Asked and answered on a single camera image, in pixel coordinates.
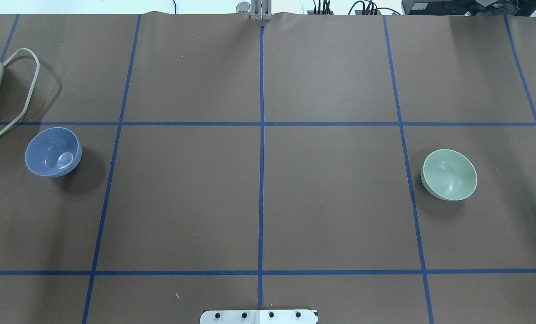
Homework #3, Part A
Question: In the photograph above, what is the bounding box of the green bowl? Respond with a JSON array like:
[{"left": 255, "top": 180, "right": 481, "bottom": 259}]
[{"left": 420, "top": 149, "right": 478, "bottom": 201}]

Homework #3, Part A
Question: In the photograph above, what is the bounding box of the blue bowl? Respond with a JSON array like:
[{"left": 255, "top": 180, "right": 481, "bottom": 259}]
[{"left": 24, "top": 127, "right": 83, "bottom": 178}]

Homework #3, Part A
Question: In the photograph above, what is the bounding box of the clear glass cup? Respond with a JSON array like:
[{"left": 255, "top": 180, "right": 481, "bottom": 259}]
[{"left": 236, "top": 1, "right": 252, "bottom": 14}]

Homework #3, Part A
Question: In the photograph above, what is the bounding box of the black monitor base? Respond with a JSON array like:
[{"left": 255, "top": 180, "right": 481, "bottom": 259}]
[{"left": 401, "top": 0, "right": 536, "bottom": 17}]

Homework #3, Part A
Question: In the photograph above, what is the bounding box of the aluminium camera post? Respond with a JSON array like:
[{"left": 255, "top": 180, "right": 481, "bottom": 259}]
[{"left": 250, "top": 0, "right": 272, "bottom": 21}]

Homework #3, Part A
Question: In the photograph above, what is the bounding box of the black cable hub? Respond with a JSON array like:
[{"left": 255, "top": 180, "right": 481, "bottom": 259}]
[{"left": 307, "top": 0, "right": 334, "bottom": 16}]

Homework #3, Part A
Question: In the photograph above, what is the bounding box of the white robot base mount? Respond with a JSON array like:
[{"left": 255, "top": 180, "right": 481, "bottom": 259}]
[{"left": 199, "top": 309, "right": 319, "bottom": 324}]

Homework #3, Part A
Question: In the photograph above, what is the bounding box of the white cable loop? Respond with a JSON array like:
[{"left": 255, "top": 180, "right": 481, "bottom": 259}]
[{"left": 0, "top": 48, "right": 41, "bottom": 148}]

